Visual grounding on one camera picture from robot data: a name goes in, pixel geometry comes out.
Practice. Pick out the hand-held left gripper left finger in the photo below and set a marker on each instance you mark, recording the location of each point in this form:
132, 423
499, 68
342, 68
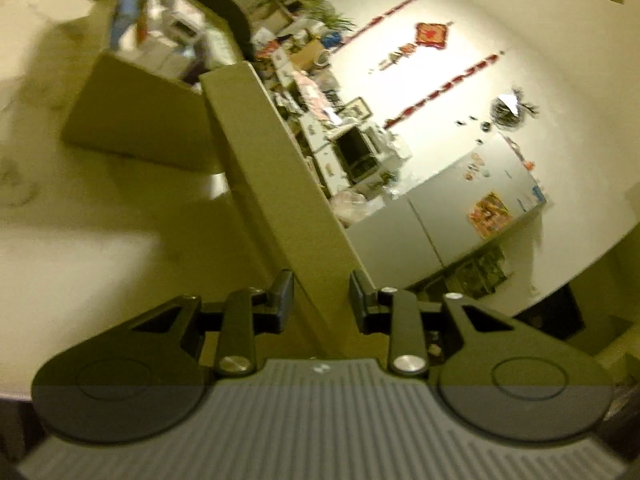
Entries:
283, 302

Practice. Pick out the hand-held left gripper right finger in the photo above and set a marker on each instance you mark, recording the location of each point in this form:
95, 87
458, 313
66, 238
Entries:
361, 302

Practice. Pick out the olive cardboard lid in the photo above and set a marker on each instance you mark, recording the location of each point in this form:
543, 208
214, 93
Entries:
270, 185

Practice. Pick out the olive cardboard box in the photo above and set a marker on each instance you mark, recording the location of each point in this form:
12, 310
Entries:
135, 110

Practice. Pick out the white desktop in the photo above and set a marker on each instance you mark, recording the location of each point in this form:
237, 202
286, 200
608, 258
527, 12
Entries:
75, 260

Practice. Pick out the pink plastic bag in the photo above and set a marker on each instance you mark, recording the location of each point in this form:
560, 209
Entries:
357, 207

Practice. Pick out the grey refrigerator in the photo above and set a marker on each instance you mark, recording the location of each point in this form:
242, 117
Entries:
440, 210

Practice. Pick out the black microwave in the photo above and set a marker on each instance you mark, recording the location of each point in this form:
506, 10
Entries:
357, 155

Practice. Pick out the colourful sticker poster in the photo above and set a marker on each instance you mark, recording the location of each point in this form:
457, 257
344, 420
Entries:
490, 215

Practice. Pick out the small framed picture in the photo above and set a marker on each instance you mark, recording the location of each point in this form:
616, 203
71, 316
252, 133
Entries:
357, 109

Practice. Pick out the white shelf unit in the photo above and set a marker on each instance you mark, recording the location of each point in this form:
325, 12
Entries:
320, 110

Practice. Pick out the green potted plant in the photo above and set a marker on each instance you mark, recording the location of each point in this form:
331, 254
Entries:
330, 15

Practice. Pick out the dark grey chair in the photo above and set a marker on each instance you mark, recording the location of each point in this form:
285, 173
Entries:
225, 10

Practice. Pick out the blue flat box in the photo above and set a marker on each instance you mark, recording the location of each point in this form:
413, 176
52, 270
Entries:
124, 5

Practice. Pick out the red paper wall strip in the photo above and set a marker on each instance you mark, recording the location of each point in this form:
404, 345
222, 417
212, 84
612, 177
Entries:
445, 87
385, 17

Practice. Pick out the dark round wall decoration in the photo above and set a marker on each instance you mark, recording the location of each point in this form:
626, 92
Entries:
507, 110

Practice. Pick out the red knot wall hanging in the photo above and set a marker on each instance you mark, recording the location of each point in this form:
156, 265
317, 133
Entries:
432, 35

